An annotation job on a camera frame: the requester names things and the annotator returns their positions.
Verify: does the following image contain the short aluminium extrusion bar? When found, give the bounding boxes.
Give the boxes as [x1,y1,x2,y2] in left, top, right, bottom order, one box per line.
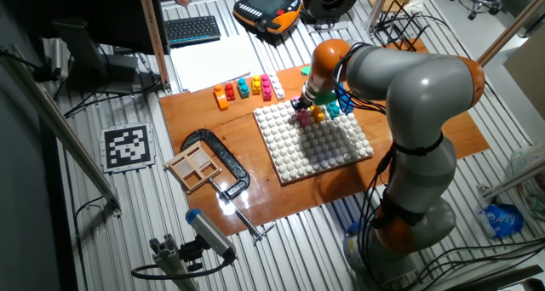
[476,158,545,201]

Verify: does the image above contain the black computer keyboard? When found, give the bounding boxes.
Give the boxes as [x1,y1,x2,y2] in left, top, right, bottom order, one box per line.
[163,14,222,49]

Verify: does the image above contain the teal two-stud block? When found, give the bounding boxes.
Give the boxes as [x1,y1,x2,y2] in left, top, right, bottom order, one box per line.
[237,77,251,100]

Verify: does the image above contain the upright wooden post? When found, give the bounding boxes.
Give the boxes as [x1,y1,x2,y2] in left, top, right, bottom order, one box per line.
[136,0,172,92]

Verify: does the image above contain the black computer monitor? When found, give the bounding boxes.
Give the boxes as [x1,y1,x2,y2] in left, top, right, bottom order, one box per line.
[8,0,170,56]

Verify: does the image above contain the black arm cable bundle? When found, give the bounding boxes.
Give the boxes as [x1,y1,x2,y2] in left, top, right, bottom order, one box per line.
[331,42,405,291]

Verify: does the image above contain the magenta three-stud block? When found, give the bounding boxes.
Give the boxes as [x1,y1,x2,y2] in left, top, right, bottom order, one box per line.
[260,73,273,102]

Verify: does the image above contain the slanted wooden frame beam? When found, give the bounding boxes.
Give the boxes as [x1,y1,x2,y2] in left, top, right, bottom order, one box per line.
[476,0,545,67]

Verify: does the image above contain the brown cardboard sheet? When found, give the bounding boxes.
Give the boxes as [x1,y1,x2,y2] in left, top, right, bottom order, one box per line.
[502,35,545,122]

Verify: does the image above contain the black white fiducial marker plate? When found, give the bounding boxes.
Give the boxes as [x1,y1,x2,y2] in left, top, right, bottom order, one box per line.
[99,123,157,174]

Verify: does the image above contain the white studded baseplate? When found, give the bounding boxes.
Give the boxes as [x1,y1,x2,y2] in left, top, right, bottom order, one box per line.
[253,100,375,185]

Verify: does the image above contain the black camera cable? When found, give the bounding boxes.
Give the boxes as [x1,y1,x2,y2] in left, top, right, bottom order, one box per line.
[130,256,235,280]

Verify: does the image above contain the grey camera with blue end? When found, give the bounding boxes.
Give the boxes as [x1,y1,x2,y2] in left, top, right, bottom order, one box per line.
[185,208,238,262]

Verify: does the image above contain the aluminium extrusion camera post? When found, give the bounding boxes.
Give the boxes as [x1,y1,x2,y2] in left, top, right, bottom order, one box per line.
[148,234,201,291]

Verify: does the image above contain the yellow four-stud block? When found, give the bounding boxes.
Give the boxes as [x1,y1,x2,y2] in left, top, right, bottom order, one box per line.
[309,104,326,124]

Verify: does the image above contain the long aluminium frame beam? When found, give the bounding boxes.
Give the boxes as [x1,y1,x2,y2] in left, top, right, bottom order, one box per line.
[0,43,123,218]

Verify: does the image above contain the white flat four-stud block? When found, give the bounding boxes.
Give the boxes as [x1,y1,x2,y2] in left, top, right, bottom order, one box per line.
[269,72,287,101]

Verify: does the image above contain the blue plastic bag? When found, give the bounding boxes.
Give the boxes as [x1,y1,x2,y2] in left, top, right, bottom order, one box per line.
[478,203,525,239]

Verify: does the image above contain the orange sloped one-stud block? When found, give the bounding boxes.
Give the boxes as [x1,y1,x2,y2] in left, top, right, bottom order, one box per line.
[212,84,230,111]

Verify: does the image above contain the black monitor stand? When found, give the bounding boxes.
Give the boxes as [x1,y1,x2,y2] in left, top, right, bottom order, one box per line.
[51,20,140,94]

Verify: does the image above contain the black wire frame stand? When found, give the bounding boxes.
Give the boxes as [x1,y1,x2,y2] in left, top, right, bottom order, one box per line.
[372,0,431,53]

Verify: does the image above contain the blue four-stud block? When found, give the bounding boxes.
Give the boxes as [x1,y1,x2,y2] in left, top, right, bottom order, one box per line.
[336,83,355,116]

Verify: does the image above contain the black filament spool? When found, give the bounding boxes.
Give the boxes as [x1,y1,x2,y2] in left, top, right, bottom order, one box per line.
[301,0,361,25]

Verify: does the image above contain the small wooden window frame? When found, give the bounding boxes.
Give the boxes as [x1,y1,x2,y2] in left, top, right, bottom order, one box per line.
[164,140,222,194]

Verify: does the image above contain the black floor cables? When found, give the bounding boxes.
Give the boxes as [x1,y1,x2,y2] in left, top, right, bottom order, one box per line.
[408,235,545,291]

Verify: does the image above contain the orange black teach pendant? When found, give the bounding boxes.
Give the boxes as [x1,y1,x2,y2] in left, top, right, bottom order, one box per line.
[232,0,303,36]

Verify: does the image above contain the pink four-stud block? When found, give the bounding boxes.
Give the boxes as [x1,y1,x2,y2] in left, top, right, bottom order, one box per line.
[290,95,314,128]

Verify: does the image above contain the green gripper mount adapter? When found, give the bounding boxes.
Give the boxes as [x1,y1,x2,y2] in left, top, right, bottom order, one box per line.
[313,90,338,106]

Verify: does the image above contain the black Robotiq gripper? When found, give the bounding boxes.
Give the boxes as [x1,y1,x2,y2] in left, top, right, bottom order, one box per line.
[290,91,318,117]

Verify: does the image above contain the black metal C-clamp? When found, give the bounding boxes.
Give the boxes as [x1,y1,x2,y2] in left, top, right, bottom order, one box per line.
[180,128,277,245]

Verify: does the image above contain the clear plastic bag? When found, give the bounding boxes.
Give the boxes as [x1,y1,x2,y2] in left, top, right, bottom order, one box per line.
[510,144,545,222]

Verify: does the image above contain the varnished wooden board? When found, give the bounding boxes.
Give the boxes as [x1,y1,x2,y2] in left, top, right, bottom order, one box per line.
[159,37,491,237]

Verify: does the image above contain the stack of white papers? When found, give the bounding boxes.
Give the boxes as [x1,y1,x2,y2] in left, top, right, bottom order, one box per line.
[169,35,265,94]

